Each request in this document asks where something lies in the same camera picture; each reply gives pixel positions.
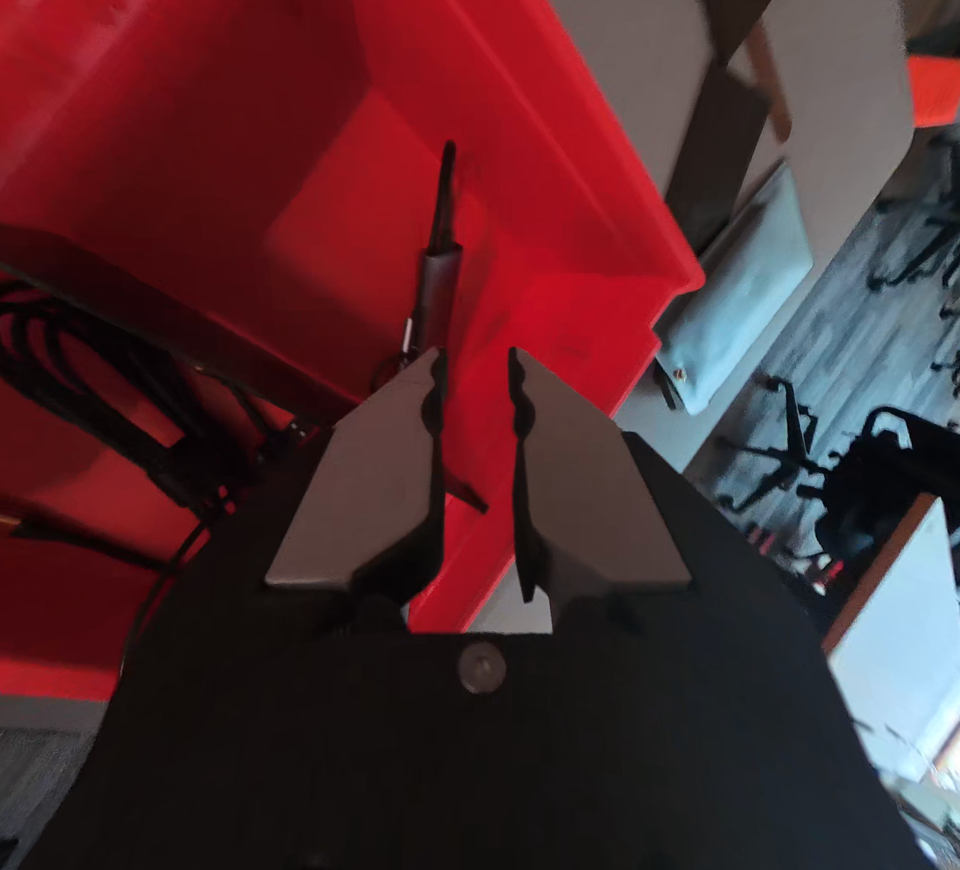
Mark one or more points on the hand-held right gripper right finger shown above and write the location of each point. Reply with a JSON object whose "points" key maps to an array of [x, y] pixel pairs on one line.
{"points": [[600, 503]]}

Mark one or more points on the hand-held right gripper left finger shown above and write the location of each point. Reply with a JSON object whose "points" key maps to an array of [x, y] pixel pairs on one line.
{"points": [[360, 503]]}

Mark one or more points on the grey usb hub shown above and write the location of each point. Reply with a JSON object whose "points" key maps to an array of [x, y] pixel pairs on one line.
{"points": [[438, 300]]}

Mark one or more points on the red plastic bin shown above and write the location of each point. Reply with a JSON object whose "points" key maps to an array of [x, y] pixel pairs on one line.
{"points": [[195, 105]]}

